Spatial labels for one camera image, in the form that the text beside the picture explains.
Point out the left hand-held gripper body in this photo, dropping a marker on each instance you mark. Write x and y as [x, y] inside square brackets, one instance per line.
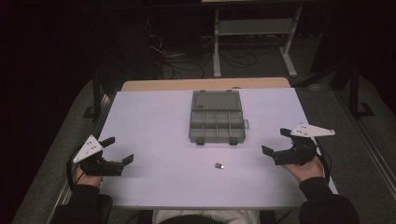
[93, 166]

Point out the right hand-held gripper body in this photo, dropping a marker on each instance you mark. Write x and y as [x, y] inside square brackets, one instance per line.
[295, 155]

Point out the small grey metal part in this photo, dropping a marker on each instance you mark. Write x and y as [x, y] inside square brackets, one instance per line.
[219, 165]

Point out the grey plastic organizer box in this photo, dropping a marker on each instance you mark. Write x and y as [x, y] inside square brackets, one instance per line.
[217, 124]

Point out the person's left hand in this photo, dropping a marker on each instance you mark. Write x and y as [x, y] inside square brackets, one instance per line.
[88, 180]

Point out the person's right hand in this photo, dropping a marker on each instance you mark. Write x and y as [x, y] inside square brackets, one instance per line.
[308, 172]

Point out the black metal stand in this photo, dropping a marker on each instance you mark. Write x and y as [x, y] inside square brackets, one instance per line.
[355, 93]
[97, 93]

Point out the wooden table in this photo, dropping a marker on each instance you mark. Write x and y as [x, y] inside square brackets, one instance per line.
[205, 84]

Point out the white metal shelf stand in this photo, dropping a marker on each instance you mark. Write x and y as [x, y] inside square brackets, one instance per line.
[253, 27]

